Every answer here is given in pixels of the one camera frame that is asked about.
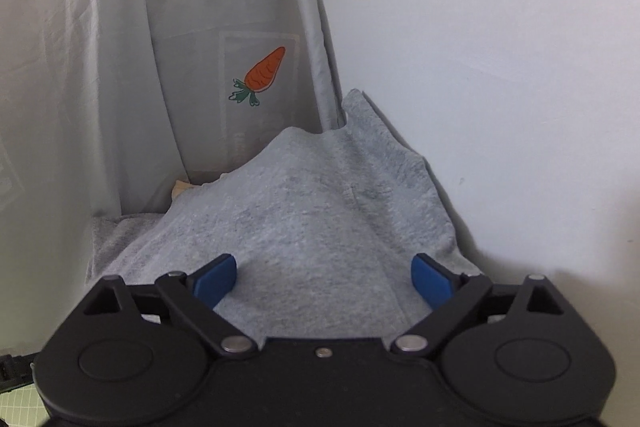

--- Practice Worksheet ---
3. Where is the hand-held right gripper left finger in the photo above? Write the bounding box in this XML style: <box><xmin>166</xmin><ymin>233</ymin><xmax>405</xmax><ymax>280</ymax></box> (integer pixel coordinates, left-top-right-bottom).
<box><xmin>80</xmin><ymin>253</ymin><xmax>261</xmax><ymax>358</ymax></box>

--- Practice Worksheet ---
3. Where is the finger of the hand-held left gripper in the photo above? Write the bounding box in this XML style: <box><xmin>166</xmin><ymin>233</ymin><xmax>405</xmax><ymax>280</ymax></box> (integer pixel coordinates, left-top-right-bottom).
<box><xmin>0</xmin><ymin>352</ymin><xmax>37</xmax><ymax>395</ymax></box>

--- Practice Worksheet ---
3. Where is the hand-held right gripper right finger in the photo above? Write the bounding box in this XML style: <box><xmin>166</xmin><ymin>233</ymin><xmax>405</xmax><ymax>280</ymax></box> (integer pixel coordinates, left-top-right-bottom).
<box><xmin>390</xmin><ymin>253</ymin><xmax>571</xmax><ymax>355</ymax></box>

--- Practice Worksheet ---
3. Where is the grey hoodie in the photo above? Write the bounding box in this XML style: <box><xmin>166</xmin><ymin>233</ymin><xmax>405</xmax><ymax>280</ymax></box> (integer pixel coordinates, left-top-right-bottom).
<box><xmin>85</xmin><ymin>88</ymin><xmax>483</xmax><ymax>345</ymax></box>

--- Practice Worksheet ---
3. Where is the folded beige garment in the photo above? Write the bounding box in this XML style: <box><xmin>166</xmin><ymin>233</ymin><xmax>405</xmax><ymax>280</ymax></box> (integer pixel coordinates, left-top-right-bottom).
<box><xmin>171</xmin><ymin>178</ymin><xmax>195</xmax><ymax>204</ymax></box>

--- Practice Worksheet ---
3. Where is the grey carrot print sheet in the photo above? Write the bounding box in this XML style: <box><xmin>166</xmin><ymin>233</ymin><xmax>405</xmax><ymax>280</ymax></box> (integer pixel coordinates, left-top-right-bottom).
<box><xmin>0</xmin><ymin>0</ymin><xmax>347</xmax><ymax>358</ymax></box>

